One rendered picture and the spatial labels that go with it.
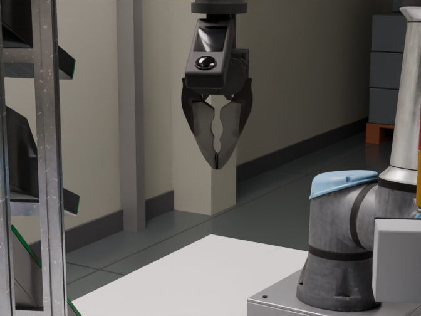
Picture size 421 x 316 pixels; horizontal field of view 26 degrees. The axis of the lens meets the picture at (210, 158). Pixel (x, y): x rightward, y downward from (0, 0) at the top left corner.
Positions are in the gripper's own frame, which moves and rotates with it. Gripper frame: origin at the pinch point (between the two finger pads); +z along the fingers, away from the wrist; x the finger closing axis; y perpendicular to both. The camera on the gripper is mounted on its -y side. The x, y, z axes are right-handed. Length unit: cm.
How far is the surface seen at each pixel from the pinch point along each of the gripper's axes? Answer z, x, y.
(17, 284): 7.8, 17.9, -27.1
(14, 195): -0.7, 19.1, -23.5
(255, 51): 33, 24, 517
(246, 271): 37, 0, 64
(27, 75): -12.2, 20.4, -13.3
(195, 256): 37, 12, 72
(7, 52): -15.8, 18.8, -24.5
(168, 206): 118, 70, 415
